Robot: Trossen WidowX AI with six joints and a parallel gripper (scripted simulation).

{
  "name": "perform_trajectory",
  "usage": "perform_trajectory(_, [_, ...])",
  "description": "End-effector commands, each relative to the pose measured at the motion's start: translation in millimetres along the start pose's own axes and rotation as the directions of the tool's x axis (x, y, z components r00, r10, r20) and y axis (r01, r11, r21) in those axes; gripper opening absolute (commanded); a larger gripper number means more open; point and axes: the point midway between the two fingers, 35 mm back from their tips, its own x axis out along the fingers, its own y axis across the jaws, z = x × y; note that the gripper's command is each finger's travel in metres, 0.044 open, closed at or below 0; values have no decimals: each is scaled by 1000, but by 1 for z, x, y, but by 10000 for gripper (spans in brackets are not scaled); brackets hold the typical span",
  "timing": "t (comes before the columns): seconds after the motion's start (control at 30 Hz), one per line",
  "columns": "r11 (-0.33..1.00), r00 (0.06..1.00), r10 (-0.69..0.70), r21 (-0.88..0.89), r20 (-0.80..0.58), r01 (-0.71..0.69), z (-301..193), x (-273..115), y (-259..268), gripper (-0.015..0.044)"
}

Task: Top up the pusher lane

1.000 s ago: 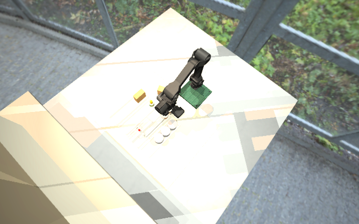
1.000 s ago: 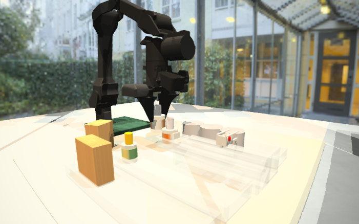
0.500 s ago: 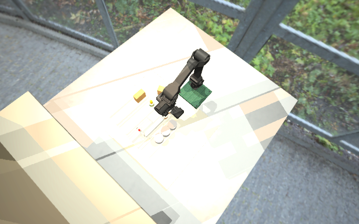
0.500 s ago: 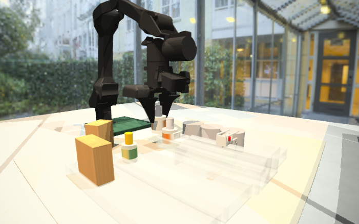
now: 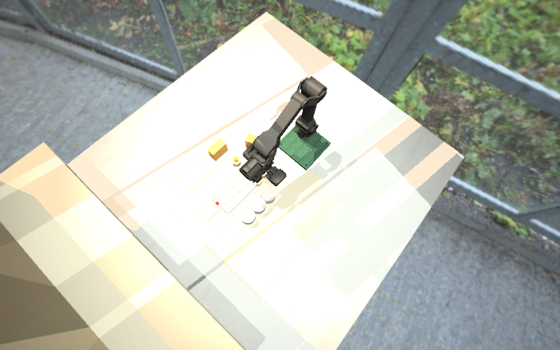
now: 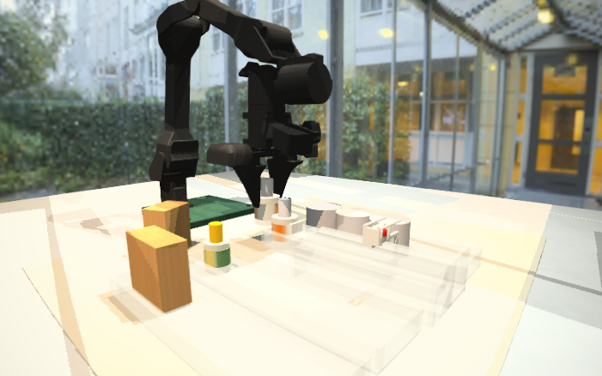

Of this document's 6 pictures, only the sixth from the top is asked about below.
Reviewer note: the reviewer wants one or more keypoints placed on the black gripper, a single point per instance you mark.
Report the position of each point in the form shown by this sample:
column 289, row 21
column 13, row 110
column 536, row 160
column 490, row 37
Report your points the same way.
column 244, row 157

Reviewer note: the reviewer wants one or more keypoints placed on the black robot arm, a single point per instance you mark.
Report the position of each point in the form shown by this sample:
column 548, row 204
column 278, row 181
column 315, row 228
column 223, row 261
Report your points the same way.
column 297, row 80

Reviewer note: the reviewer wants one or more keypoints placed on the wooden block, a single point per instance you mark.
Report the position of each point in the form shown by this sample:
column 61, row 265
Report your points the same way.
column 159, row 267
column 171, row 216

